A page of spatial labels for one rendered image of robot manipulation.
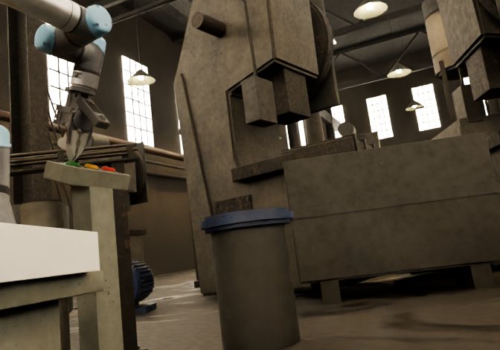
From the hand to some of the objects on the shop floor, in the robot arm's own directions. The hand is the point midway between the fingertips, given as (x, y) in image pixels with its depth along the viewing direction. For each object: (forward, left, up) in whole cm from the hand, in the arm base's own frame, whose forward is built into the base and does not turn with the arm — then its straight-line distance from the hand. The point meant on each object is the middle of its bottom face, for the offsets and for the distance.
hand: (74, 158), depth 136 cm
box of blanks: (-66, -184, -52) cm, 202 cm away
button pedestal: (+1, -11, -62) cm, 62 cm away
